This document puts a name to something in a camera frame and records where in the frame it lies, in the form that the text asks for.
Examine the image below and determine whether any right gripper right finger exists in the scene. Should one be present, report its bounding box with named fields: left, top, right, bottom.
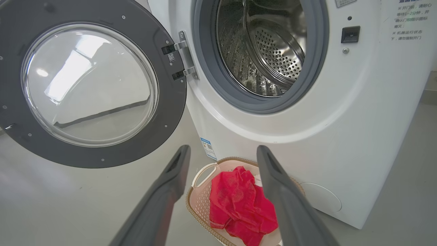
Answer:
left=256, top=145, right=340, bottom=246

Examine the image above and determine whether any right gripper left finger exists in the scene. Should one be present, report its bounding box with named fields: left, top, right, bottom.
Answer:
left=109, top=145, right=192, bottom=246

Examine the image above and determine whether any red cloth garment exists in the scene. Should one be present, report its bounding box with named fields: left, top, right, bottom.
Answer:
left=209, top=166, right=279, bottom=246

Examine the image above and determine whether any round dark glass washer door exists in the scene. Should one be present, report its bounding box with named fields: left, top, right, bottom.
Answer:
left=0, top=0, right=187, bottom=169

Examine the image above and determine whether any cream laundry basket brown rim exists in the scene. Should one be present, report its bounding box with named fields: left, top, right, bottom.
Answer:
left=186, top=157, right=305, bottom=246

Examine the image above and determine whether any white front-load washing machine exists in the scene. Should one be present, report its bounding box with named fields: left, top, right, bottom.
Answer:
left=147, top=0, right=437, bottom=229

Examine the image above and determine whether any metal door hinge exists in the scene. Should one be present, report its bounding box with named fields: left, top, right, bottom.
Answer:
left=161, top=30, right=199, bottom=81

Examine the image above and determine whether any stainless steel washing machine drum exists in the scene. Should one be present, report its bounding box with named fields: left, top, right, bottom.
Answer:
left=216, top=0, right=308, bottom=98

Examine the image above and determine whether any black door latch socket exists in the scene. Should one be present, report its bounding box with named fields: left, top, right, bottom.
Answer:
left=341, top=26, right=361, bottom=43

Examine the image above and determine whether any round white filter cover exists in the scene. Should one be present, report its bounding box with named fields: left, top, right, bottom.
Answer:
left=300, top=182, right=342, bottom=213

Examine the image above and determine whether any blue energy label sticker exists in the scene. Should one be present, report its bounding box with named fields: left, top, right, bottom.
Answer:
left=200, top=137, right=217, bottom=161

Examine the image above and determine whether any printed instruction text label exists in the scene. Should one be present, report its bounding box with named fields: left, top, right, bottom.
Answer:
left=391, top=0, right=431, bottom=41

